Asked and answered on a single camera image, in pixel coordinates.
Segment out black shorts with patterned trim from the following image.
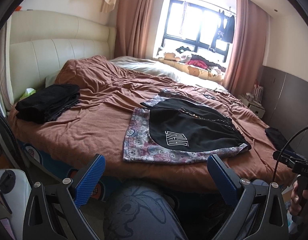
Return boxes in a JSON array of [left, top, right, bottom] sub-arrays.
[[123, 89, 252, 165]]

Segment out person's right hand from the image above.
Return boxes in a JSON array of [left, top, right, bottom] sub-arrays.
[[289, 181, 308, 216]]

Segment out black object on bed edge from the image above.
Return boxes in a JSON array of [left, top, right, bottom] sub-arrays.
[[265, 127, 287, 151]]

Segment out grey patterned trouser leg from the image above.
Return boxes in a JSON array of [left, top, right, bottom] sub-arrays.
[[103, 180, 187, 239]]

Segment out white bedside table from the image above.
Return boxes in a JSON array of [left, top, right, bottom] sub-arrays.
[[238, 95, 265, 119]]

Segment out folded black clothes pile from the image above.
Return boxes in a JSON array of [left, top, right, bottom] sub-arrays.
[[15, 84, 80, 124]]

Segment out green tissue pack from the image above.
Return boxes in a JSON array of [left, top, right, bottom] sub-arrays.
[[19, 88, 36, 100]]

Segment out pink right curtain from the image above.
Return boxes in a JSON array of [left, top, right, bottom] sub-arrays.
[[222, 0, 269, 96]]

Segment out pink curtain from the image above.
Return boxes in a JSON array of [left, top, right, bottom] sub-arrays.
[[114, 0, 153, 58], [222, 0, 269, 96]]

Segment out red clothes on windowsill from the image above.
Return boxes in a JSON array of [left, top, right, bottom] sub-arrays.
[[187, 60, 209, 70]]

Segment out white grey bed sheet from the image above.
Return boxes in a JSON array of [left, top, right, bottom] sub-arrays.
[[109, 56, 227, 92]]

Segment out hanging black garment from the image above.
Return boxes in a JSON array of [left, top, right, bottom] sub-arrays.
[[210, 11, 235, 51]]

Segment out cream leather headboard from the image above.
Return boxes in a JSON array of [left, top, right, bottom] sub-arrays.
[[2, 10, 117, 110]]

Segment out black framed window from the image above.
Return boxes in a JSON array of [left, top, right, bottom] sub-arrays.
[[161, 0, 236, 63]]

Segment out pink left curtain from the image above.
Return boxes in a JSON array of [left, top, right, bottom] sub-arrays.
[[114, 0, 153, 58]]

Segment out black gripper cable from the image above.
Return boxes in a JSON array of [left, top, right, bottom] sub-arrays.
[[265, 126, 308, 221]]

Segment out black cable on bed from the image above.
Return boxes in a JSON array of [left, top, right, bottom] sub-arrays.
[[201, 87, 243, 103]]

